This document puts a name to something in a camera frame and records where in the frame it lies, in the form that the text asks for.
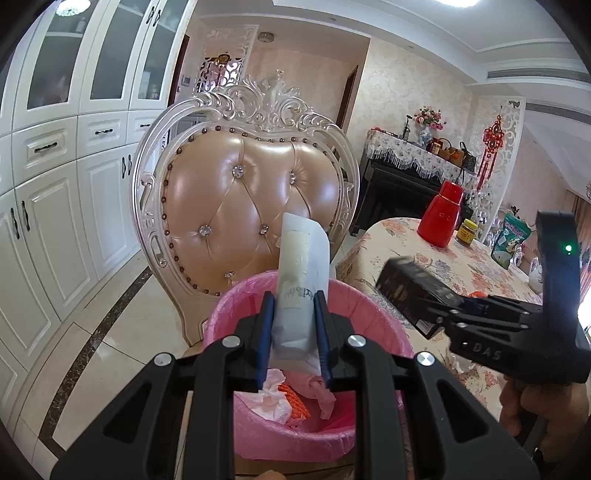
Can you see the small red foam net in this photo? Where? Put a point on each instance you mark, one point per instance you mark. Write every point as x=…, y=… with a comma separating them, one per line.
x=477, y=294

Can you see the ornate white upholstered chair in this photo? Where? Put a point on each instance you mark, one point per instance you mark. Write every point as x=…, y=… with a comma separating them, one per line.
x=249, y=194

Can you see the black cardboard box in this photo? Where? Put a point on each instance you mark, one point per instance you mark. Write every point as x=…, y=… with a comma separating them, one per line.
x=406, y=286

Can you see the black piano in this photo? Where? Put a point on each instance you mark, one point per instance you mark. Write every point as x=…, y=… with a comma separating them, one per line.
x=392, y=194

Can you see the pink flowers in vase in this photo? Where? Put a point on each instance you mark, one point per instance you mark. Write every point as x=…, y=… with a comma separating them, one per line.
x=429, y=122

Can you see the black handbag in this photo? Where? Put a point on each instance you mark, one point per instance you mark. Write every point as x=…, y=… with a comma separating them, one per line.
x=467, y=157

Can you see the red thermos flask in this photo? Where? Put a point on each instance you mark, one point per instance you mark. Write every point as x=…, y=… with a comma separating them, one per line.
x=438, y=217

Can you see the large red foam net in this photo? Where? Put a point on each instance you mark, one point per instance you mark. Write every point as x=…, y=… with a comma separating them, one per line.
x=295, y=402

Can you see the dark wooden door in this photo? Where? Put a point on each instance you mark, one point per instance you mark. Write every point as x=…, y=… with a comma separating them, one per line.
x=183, y=69
x=347, y=99

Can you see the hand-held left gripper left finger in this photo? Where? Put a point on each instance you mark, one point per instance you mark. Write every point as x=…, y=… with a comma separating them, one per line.
x=265, y=344

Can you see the small round ceiling light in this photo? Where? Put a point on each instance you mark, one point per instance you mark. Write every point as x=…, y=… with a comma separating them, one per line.
x=265, y=36

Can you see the person's right hand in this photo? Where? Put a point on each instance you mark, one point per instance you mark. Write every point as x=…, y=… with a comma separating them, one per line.
x=512, y=406

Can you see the floral lace piano cover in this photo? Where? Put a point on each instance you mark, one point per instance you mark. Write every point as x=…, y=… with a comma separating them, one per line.
x=415, y=154

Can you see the white plastic wrap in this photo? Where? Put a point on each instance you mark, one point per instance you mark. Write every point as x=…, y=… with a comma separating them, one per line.
x=274, y=397

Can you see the floral tablecloth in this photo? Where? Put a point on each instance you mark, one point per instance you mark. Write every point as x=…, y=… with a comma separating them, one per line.
x=369, y=258

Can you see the white floral teapot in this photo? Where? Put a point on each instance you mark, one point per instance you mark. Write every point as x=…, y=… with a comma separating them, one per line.
x=538, y=277

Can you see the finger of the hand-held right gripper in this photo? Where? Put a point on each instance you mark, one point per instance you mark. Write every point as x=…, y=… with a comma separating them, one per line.
x=443, y=314
x=498, y=305

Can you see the white wall cabinet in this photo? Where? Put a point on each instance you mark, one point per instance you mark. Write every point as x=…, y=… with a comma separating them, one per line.
x=55, y=207

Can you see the wicker basket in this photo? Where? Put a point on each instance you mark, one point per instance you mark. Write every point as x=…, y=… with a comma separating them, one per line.
x=442, y=147

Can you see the pink-lined trash bin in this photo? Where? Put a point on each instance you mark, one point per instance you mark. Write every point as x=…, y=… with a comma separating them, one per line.
x=351, y=304

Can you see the red knot hanging ornament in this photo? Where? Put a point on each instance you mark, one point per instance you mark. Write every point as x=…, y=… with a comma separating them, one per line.
x=491, y=138

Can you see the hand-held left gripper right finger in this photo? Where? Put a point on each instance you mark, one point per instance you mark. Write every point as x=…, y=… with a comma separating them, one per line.
x=322, y=344

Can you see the yellow-lidded glass jar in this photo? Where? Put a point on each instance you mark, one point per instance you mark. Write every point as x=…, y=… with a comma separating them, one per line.
x=467, y=233

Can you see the white packet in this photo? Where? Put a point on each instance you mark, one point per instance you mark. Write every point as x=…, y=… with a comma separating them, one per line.
x=295, y=258

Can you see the green snack bag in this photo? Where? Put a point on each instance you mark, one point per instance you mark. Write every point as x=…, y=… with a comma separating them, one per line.
x=510, y=240

